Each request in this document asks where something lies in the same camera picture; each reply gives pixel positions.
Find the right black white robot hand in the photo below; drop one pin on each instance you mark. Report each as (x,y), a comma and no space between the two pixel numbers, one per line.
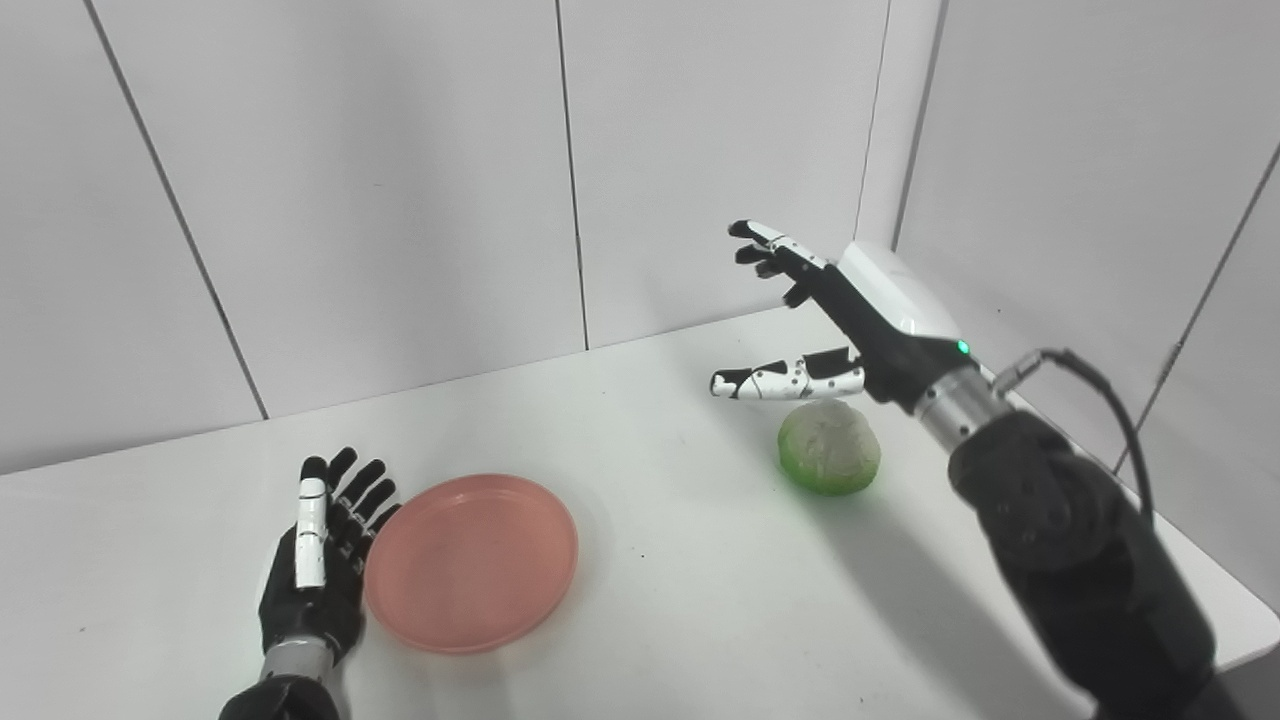
(850,315)

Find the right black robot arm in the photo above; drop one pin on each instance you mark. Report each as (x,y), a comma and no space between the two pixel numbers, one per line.
(1080,540)

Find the pink round plate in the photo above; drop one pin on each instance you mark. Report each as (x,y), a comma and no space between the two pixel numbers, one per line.
(471,563)

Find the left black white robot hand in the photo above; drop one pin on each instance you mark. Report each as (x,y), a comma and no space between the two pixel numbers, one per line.
(320,560)

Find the green white cabbage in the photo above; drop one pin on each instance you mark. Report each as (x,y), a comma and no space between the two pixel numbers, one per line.
(829,446)

